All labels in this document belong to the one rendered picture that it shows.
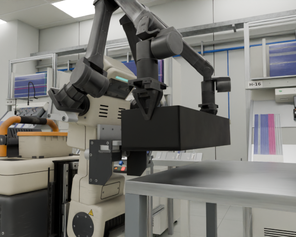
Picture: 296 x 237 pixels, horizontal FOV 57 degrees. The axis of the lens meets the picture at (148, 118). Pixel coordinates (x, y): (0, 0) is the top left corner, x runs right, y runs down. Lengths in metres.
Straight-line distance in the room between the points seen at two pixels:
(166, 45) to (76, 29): 4.76
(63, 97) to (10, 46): 4.73
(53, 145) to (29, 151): 0.10
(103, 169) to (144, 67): 0.43
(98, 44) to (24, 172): 0.56
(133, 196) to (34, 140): 0.70
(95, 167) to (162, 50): 0.52
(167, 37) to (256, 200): 0.40
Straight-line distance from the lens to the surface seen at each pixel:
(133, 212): 0.68
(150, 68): 0.71
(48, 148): 1.29
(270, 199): 0.57
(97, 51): 0.96
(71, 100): 0.94
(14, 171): 1.14
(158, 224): 2.55
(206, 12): 4.39
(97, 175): 1.01
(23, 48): 5.62
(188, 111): 0.74
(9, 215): 1.16
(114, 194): 1.18
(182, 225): 2.24
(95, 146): 1.01
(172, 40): 0.68
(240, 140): 3.93
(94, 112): 1.03
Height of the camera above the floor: 0.90
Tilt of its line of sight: 4 degrees up
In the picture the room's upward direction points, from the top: straight up
